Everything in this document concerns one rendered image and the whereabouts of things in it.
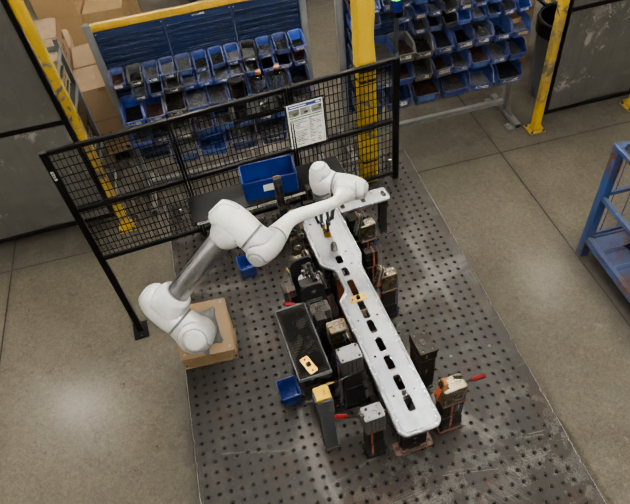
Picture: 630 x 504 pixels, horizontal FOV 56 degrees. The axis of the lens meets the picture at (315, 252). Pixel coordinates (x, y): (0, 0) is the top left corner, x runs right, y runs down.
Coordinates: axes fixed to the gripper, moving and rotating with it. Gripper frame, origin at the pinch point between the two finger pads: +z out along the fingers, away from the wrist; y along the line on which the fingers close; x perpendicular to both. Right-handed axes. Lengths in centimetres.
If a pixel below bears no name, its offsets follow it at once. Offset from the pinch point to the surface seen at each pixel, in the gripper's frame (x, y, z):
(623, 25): 133, 285, 24
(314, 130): 55, 14, -19
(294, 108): 55, 4, -37
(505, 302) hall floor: -15, 112, 105
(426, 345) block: -84, 18, 2
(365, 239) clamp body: -8.1, 18.7, 10.1
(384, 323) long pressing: -64, 6, 5
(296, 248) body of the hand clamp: -2.4, -17.6, 7.1
